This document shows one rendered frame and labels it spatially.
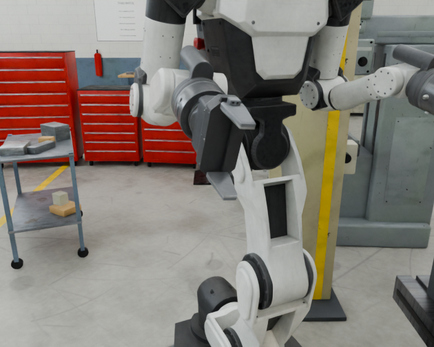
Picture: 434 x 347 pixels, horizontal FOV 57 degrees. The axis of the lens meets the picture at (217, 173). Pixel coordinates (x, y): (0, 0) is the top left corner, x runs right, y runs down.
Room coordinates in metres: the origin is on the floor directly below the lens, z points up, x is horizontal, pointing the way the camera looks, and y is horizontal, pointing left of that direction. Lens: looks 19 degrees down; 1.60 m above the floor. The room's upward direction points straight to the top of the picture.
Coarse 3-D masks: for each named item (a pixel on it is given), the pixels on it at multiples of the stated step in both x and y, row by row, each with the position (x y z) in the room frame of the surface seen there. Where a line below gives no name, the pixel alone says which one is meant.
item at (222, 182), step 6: (210, 174) 0.53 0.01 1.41; (216, 174) 0.54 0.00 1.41; (222, 174) 0.54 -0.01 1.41; (228, 174) 0.54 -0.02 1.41; (210, 180) 0.52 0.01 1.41; (216, 180) 0.52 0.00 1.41; (222, 180) 0.52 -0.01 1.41; (228, 180) 0.52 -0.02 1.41; (216, 186) 0.51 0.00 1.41; (222, 186) 0.51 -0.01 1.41; (228, 186) 0.51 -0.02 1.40; (222, 192) 0.49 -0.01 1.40; (228, 192) 0.50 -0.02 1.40; (234, 192) 0.50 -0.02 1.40; (222, 198) 0.49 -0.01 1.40; (228, 198) 0.49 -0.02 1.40; (234, 198) 0.49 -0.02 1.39
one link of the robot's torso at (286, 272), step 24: (240, 168) 0.91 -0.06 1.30; (288, 168) 0.99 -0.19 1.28; (240, 192) 0.92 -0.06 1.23; (264, 192) 0.88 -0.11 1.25; (288, 192) 0.94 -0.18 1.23; (264, 216) 0.86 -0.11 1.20; (288, 216) 0.93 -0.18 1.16; (264, 240) 0.86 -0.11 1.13; (288, 240) 0.89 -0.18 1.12; (264, 264) 0.85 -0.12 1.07; (288, 264) 0.85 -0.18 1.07; (264, 288) 0.82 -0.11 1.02; (288, 288) 0.83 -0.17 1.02
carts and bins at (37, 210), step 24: (24, 144) 2.74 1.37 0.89; (48, 144) 2.81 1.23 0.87; (0, 168) 2.52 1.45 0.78; (72, 168) 2.68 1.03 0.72; (24, 192) 3.27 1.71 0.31; (48, 192) 3.27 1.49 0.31; (72, 192) 3.27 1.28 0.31; (24, 216) 2.77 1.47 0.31; (48, 216) 2.77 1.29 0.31; (72, 216) 2.77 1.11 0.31
